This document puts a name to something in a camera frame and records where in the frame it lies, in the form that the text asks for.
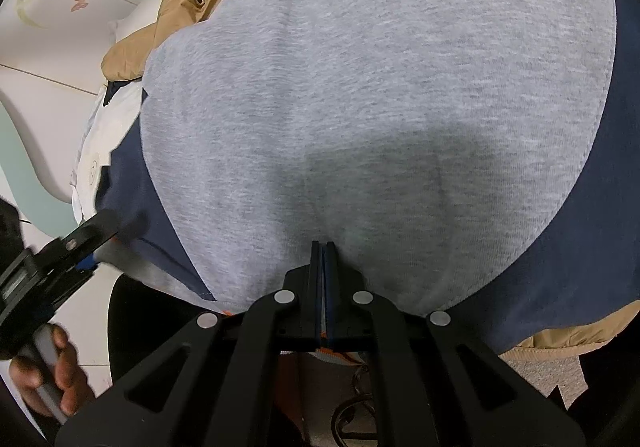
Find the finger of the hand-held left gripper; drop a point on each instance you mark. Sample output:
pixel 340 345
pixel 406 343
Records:
pixel 82 274
pixel 92 229

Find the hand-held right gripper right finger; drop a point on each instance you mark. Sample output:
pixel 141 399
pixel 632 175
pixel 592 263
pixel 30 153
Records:
pixel 331 277

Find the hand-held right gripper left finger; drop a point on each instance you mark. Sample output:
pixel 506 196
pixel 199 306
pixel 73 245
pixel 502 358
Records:
pixel 312 277

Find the grey navy tan jacket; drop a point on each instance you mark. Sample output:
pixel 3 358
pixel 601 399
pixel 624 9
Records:
pixel 350 102

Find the person's left hand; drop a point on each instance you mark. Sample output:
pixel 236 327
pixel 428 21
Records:
pixel 70 372

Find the person's black pants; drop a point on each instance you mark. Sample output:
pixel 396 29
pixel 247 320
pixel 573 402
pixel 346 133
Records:
pixel 135 327

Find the white pillow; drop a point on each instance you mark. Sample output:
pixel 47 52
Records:
pixel 115 117

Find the white floral wardrobe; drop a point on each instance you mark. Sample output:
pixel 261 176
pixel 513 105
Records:
pixel 60 27

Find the pale green bunk bed frame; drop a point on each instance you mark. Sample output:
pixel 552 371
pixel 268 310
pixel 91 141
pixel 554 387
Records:
pixel 30 177

